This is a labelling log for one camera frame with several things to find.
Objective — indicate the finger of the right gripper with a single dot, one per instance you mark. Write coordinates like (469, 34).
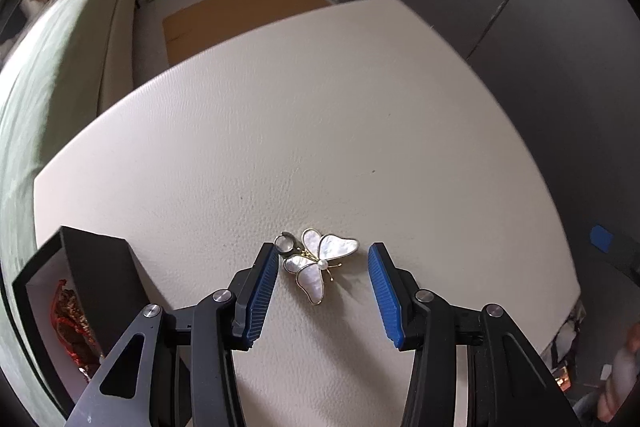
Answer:
(601, 238)

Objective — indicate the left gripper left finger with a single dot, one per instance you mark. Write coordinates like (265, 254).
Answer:
(252, 289)

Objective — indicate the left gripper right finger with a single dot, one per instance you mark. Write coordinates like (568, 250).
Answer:
(394, 290)

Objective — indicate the white butterfly brooch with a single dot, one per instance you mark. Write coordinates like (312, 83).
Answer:
(312, 257)

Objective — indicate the black jewelry box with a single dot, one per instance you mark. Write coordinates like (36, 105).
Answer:
(75, 298)

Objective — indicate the person's right hand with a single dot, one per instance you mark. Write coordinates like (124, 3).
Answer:
(622, 378)

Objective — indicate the brown cardboard sheet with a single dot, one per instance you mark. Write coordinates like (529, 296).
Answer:
(207, 23)

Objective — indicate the bed with green blanket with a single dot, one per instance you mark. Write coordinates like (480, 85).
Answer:
(73, 63)

